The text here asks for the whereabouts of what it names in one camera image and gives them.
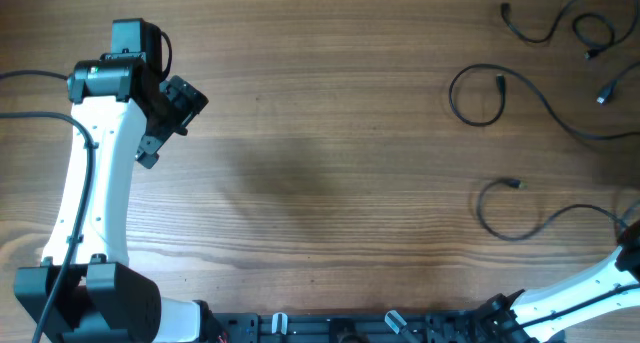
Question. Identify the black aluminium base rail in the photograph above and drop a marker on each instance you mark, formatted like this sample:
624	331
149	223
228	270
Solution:
438	327

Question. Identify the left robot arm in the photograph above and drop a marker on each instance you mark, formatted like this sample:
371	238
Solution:
125	105

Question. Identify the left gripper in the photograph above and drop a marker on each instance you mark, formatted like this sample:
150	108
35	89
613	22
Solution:
187	101

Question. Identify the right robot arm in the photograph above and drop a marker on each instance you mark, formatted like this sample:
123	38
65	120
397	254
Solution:
540	315

